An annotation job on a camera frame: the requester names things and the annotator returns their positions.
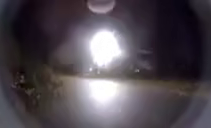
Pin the bright lamp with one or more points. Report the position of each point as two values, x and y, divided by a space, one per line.
104 46

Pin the dark bush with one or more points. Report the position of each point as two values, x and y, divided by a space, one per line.
33 81

